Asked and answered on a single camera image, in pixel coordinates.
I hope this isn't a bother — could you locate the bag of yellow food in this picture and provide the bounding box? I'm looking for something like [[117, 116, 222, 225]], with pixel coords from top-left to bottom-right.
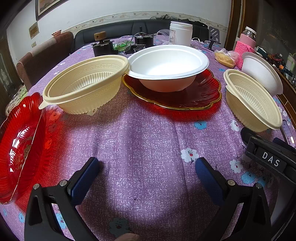
[[214, 48, 239, 68]]

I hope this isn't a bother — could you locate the brown armchair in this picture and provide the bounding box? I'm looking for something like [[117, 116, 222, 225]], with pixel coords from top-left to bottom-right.
[[16, 32, 74, 90]]

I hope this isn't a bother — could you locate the black round device with wires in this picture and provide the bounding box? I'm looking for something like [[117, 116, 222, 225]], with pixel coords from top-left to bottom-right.
[[133, 26, 154, 52]]

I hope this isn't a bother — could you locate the framed horse painting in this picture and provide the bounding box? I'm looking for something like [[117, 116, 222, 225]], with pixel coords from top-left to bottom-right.
[[35, 0, 67, 21]]

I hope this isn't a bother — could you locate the red plate at table edge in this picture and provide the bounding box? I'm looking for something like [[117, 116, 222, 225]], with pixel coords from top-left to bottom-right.
[[1, 92, 46, 204]]

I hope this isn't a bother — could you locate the black leather sofa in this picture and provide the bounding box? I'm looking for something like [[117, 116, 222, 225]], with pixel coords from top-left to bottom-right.
[[74, 19, 210, 50]]

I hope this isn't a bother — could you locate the pink sleeved thermos bottle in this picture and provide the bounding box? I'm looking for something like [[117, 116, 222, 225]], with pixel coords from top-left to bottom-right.
[[234, 27, 256, 70]]

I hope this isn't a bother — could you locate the white plastic jar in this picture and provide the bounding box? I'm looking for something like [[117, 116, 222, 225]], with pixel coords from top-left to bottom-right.
[[169, 21, 193, 47]]

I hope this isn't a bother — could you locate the black grinder with wooden knob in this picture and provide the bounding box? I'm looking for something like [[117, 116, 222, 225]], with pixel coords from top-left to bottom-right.
[[92, 31, 114, 57]]

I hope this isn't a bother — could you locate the purple floral tablecloth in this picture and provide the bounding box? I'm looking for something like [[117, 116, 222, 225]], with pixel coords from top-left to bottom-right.
[[0, 34, 296, 241]]

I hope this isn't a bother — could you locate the red plate with sticker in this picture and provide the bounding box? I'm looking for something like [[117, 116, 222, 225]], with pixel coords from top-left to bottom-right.
[[122, 69, 222, 110]]

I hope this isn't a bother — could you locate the cream plastic bowl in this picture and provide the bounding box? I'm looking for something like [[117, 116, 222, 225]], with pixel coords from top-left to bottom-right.
[[223, 69, 282, 132], [39, 55, 129, 115]]

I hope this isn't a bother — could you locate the white foam bowl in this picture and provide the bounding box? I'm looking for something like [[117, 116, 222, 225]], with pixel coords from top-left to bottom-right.
[[241, 52, 283, 96], [126, 45, 209, 92]]

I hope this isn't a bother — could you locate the green snack packet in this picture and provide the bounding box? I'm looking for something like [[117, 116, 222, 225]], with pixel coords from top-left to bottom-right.
[[112, 40, 134, 52]]

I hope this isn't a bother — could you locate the patterned cushion seat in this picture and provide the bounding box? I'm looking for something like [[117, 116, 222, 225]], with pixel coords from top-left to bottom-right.
[[5, 85, 28, 116]]

